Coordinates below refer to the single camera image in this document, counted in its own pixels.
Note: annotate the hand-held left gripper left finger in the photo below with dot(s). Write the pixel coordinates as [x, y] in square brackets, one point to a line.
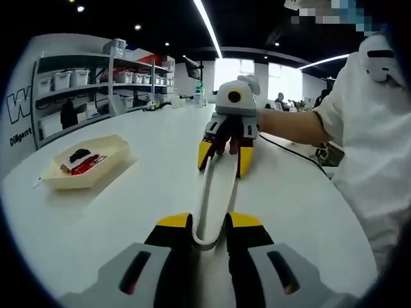
[135, 276]

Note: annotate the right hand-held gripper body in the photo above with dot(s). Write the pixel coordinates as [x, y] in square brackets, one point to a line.
[247, 104]

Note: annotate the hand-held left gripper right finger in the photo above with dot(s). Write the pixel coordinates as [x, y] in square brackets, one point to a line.
[257, 279]

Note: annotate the cream food tongs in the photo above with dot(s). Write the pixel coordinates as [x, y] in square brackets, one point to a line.
[205, 205]

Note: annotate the cream hexagonal container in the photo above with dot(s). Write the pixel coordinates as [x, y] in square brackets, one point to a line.
[109, 160]

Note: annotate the person's right hand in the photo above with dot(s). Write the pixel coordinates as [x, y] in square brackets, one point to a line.
[232, 136]

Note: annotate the green bottle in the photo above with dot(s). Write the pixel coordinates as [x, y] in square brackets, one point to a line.
[200, 93]

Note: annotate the white jar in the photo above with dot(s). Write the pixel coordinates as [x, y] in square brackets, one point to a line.
[177, 102]

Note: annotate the black monitor on stand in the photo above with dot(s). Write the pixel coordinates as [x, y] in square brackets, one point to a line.
[192, 69]

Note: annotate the spare white yellow gripper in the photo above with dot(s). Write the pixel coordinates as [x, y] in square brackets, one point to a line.
[156, 106]

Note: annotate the long ceiling strip light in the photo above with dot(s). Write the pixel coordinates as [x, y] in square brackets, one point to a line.
[207, 29]

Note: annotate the short ceiling strip light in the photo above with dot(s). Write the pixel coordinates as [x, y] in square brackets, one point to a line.
[324, 61]

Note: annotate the group of small white bins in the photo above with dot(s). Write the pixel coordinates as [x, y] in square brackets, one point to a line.
[138, 78]

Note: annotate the grey metal shelf rack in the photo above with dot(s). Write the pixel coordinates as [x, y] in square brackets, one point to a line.
[74, 93]
[141, 64]

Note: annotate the person in white coat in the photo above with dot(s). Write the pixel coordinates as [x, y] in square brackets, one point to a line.
[369, 144]

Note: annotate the round ceiling spotlights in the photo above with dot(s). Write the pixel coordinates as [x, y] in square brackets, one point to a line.
[137, 27]

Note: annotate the white chest device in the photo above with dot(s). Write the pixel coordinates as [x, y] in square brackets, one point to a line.
[379, 69]

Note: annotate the black backpack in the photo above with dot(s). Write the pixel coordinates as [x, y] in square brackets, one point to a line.
[69, 114]

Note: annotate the white storage bin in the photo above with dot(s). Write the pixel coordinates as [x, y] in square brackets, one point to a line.
[62, 81]
[45, 85]
[79, 78]

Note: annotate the white cardboard box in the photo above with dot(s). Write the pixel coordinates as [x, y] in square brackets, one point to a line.
[50, 125]

